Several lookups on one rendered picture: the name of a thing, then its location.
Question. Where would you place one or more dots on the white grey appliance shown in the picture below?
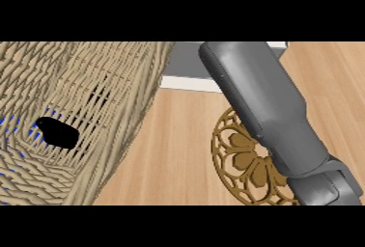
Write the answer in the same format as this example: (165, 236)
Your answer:
(190, 69)

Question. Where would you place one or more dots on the gold floral cutout placemat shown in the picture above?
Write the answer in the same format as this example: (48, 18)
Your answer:
(243, 154)

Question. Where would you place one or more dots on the tan wicker basket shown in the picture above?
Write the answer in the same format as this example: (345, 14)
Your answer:
(57, 80)

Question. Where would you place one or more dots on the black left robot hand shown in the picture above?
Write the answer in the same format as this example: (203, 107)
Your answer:
(60, 133)

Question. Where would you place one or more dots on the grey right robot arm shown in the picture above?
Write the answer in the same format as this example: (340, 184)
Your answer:
(266, 106)

